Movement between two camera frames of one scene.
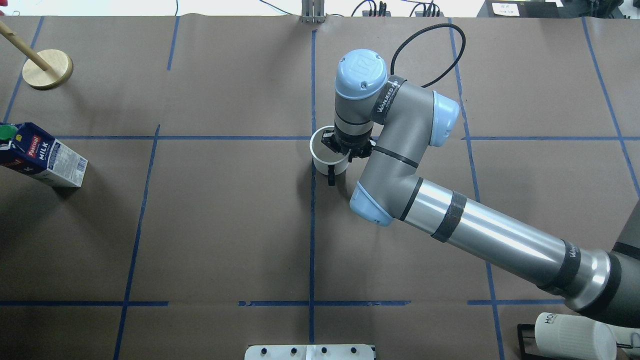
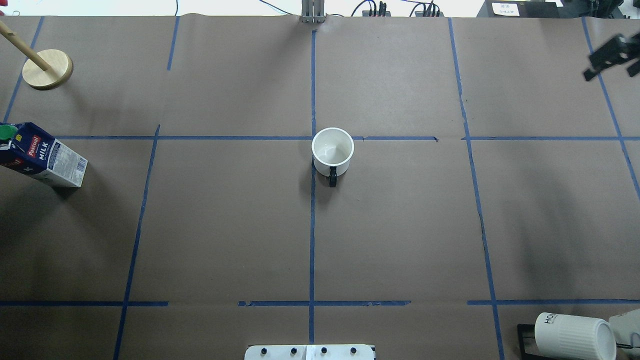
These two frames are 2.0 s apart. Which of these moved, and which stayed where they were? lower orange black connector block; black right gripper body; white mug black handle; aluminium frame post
Moved: black right gripper body
Stayed: white mug black handle; lower orange black connector block; aluminium frame post
